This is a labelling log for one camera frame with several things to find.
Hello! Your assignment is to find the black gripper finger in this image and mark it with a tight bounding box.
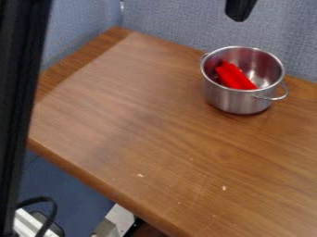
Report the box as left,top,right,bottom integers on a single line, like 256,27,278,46
225,0,258,22

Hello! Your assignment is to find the red star-shaped block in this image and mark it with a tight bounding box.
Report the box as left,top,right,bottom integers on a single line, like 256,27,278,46
215,61,258,90

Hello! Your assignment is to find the metal pot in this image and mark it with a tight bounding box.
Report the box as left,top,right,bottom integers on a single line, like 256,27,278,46
201,46,289,115

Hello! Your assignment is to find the dark vertical bar at left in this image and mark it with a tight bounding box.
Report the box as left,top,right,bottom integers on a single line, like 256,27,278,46
0,0,52,237

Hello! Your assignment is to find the white box below table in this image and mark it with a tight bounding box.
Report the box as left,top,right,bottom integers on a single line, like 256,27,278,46
14,207,54,237

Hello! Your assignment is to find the white table bracket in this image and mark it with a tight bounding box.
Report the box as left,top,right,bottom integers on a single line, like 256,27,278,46
91,205,135,237

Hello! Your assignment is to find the black cable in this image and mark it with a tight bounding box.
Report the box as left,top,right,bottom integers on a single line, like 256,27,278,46
15,195,59,237

